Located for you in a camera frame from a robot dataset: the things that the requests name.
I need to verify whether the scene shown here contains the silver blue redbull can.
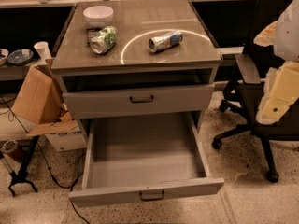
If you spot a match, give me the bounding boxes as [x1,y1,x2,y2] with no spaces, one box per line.
[149,30,183,53]

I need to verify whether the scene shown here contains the grey middle drawer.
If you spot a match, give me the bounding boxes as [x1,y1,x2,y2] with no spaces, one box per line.
[63,84,214,119]

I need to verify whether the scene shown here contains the white paper cup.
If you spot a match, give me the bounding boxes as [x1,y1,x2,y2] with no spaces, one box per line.
[34,41,51,60]

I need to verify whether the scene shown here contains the open grey bottom drawer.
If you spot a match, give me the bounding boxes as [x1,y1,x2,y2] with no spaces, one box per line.
[69,113,224,207]

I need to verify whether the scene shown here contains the black tripod stand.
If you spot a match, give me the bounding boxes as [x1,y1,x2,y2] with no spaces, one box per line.
[0,136,39,196]

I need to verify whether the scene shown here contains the dark blue plate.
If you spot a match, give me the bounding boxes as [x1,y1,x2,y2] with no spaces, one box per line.
[7,49,34,66]

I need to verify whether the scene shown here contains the grey bowl at left edge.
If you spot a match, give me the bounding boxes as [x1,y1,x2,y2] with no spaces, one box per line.
[0,49,9,66]

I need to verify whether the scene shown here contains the brown cup on floor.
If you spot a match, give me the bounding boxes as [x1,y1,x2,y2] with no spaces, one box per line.
[2,140,25,163]

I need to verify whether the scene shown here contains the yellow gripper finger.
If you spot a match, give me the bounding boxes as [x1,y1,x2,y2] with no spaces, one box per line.
[256,61,299,124]

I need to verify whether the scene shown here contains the white bowl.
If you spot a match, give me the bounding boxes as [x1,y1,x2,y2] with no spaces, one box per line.
[83,6,114,28]

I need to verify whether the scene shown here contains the grey drawer cabinet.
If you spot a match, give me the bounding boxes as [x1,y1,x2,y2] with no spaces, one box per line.
[52,0,222,125]

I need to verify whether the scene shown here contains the white printed cardboard box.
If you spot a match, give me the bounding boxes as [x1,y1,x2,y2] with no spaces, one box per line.
[46,128,87,152]

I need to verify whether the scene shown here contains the black office chair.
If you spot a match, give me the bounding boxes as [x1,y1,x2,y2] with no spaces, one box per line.
[212,0,299,182]

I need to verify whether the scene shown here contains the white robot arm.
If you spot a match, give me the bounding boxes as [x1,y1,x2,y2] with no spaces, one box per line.
[253,0,299,125]

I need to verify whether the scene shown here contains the green crushed can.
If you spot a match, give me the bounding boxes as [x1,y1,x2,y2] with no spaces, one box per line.
[89,26,118,54]

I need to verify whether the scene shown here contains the brown cardboard box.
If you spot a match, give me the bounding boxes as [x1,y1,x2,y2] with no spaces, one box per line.
[12,66,78,136]

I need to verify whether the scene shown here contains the black floor cable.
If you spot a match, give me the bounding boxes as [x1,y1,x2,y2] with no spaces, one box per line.
[0,95,92,224]

